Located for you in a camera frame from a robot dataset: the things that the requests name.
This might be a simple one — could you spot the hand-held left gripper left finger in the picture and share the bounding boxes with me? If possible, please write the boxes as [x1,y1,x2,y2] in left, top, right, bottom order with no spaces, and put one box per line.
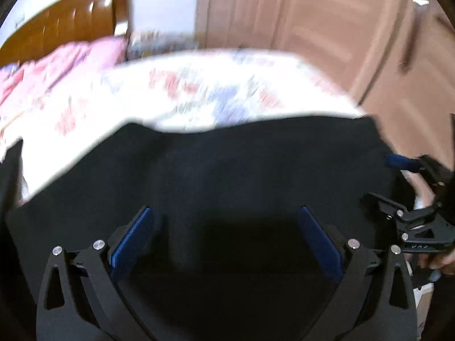
[36,205,167,341]

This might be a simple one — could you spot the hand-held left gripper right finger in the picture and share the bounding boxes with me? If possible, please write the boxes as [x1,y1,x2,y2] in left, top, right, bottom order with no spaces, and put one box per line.
[298,205,417,341]

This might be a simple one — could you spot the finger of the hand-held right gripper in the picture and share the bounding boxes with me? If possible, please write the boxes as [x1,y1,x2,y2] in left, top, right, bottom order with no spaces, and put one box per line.
[387,153,446,186]
[366,192,455,253]

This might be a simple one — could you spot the black pants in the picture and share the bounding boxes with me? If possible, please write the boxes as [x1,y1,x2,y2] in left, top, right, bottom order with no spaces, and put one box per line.
[0,115,402,341]

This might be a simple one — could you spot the person's right hand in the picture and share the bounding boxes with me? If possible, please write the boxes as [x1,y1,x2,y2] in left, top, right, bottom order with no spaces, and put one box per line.
[417,247,455,274]

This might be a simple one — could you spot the person's dark jacket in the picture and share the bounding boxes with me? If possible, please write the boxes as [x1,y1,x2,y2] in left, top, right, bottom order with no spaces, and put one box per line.
[421,270,455,341]

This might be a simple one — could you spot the floral bed sheet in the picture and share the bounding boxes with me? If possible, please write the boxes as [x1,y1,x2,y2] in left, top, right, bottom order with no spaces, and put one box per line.
[0,48,367,203]

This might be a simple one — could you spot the wooden wardrobe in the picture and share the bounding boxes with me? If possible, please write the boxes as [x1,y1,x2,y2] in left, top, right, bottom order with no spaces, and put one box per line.
[194,0,455,171]

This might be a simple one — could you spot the pink quilt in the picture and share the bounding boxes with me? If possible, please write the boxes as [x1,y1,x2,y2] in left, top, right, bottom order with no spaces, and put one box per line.
[0,37,127,114]

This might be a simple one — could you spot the patterned pillow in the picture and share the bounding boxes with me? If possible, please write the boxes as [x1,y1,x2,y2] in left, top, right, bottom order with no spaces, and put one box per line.
[127,29,197,62]

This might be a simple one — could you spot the wooden headboard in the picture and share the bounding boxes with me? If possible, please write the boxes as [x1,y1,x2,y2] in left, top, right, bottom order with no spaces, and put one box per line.
[0,0,130,66]

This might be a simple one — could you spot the dark wardrobe handle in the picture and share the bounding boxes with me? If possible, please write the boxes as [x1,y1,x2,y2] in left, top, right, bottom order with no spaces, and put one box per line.
[399,7,424,74]

